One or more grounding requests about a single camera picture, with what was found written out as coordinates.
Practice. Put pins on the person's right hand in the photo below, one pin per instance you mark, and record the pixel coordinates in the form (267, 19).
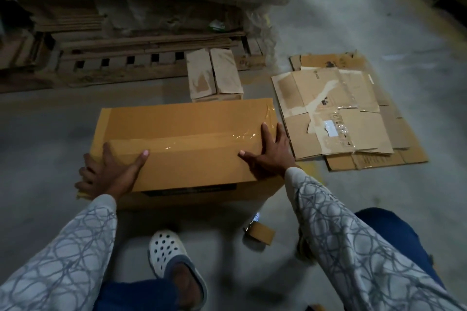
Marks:
(271, 155)

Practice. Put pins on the person's left hand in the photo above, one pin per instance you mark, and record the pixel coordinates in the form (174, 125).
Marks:
(108, 174)

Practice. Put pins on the brown packing tape roll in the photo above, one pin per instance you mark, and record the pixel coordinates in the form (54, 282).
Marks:
(260, 232)

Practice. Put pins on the large black-label cardboard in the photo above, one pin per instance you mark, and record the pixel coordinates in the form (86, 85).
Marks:
(182, 147)

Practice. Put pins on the small brown cardboard box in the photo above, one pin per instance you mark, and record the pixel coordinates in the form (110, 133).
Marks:
(213, 74)

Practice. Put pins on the person's left forearm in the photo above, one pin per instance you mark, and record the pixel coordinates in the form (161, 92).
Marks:
(58, 263)

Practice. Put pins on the person's right forearm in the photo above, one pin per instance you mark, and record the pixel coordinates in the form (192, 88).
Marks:
(357, 256)

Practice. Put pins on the person's left white clog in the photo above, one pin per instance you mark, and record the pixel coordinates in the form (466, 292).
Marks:
(166, 249)

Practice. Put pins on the person's white clog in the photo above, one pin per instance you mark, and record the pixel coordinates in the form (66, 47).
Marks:
(166, 249)
(305, 245)

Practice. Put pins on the person's right white clog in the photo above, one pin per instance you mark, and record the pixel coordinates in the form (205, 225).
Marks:
(305, 245)

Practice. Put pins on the flat brown cardboard sheet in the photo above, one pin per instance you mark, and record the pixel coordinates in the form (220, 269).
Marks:
(408, 147)

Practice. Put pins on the person's blue trousers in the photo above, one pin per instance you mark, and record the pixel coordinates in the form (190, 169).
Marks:
(394, 241)

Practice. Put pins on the green white wrapper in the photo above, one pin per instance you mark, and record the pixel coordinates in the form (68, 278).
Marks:
(217, 26)

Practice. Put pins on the pile of grey sacks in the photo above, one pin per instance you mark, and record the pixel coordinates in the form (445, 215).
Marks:
(18, 37)

